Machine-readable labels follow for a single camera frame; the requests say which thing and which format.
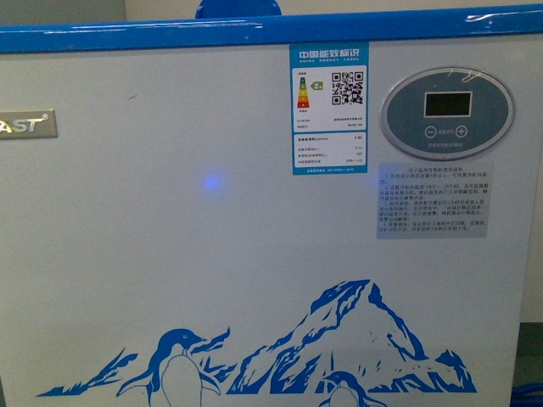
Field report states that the sliding glass lid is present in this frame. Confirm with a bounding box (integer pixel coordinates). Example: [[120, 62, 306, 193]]
[[195, 0, 282, 19]]

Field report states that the white blue chest freezer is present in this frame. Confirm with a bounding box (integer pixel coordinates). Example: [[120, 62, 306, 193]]
[[1, 4, 542, 406]]

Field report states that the blue energy efficiency label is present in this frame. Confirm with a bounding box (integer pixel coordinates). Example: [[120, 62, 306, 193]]
[[289, 42, 370, 176]]

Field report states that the grey instruction sticker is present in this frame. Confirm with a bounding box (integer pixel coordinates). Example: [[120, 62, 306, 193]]
[[377, 162, 494, 239]]

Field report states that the oval temperature control panel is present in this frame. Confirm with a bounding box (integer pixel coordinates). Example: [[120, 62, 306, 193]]
[[381, 67, 515, 161]]

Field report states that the silver brand badge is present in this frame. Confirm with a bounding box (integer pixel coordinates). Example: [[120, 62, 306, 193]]
[[1, 109, 58, 140]]

